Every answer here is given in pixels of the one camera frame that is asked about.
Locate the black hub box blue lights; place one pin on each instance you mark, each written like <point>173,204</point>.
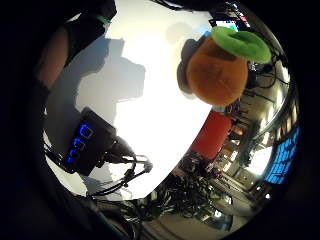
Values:
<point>90,143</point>

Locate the orange plush fruit green leaf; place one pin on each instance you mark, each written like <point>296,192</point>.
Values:
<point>216,73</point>

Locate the bright computer monitor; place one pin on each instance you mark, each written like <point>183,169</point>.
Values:
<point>226,25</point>

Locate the red chair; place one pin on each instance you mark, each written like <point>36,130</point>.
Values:
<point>211,135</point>

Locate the blue lit screen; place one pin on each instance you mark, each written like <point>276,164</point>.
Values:
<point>283,156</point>

